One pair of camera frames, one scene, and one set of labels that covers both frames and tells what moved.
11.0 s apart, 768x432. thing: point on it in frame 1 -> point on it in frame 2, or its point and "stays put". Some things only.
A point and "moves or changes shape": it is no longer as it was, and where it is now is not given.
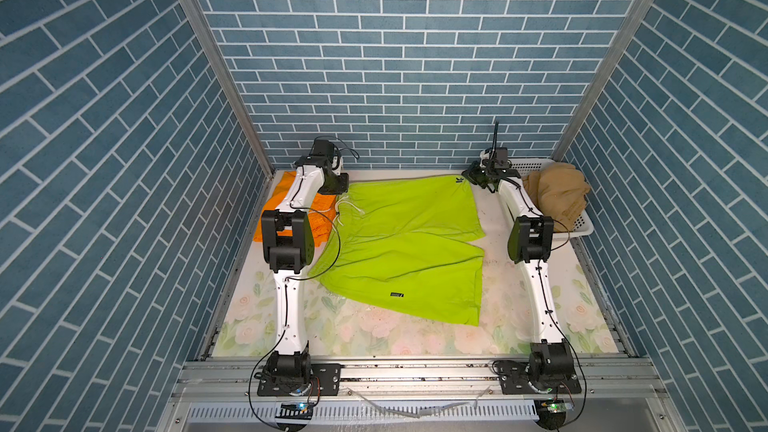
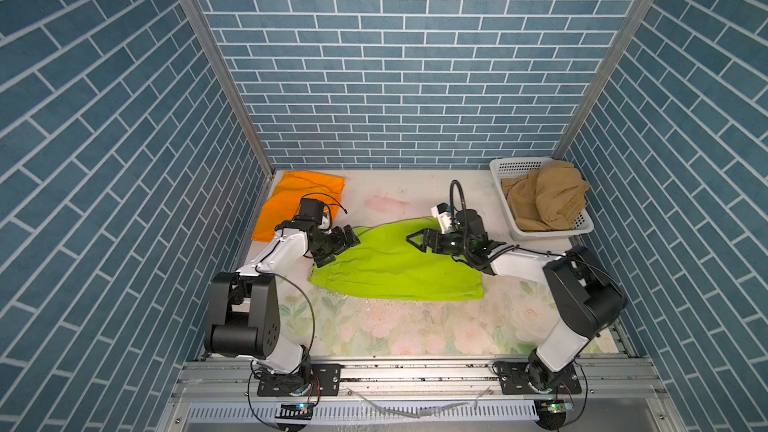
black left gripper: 339,185 -> 339,243
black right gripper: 472,172 -> 427,239
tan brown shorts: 560,191 stays put
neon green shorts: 407,246 moves or changes shape
